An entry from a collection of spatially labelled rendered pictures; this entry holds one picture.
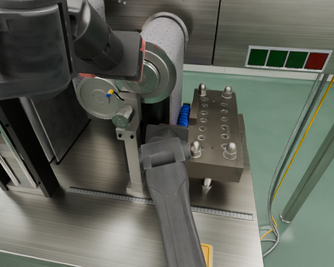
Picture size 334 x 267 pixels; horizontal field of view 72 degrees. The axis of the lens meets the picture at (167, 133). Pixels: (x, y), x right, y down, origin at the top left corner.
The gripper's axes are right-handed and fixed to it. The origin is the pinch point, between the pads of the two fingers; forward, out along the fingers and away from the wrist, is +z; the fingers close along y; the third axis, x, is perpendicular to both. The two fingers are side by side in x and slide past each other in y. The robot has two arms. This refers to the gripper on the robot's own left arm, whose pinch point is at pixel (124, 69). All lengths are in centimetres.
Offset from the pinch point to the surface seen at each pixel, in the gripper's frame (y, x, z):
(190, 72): -6, 77, 290
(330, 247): 105, -72, 116
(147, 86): 2.8, -1.3, 7.8
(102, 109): -10.6, -6.9, 15.9
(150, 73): 3.6, 1.1, 5.8
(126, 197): -3.6, -31.3, 23.9
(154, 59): 4.1, 4.0, 5.5
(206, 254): 20.0, -37.9, 12.3
